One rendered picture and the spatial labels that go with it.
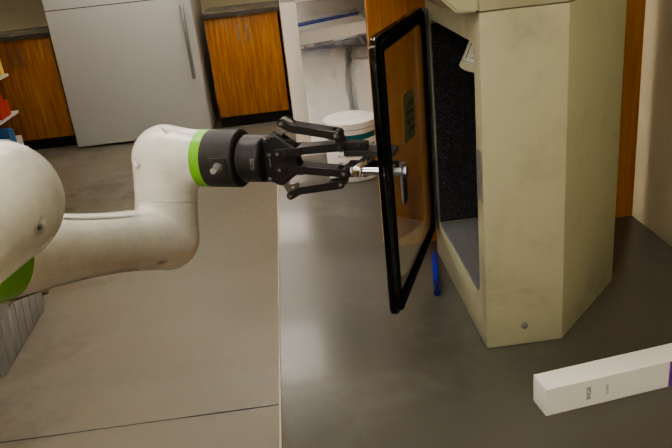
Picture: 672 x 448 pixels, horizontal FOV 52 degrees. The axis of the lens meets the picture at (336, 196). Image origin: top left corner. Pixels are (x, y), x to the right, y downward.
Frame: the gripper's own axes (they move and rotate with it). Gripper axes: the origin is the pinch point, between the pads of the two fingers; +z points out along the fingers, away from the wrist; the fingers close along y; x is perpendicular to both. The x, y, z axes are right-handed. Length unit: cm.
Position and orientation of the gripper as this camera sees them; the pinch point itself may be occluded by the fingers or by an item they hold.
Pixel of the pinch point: (369, 158)
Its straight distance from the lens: 101.0
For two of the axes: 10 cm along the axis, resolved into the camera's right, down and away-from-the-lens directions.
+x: 3.0, -3.7, 8.8
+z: 9.5, 0.2, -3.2
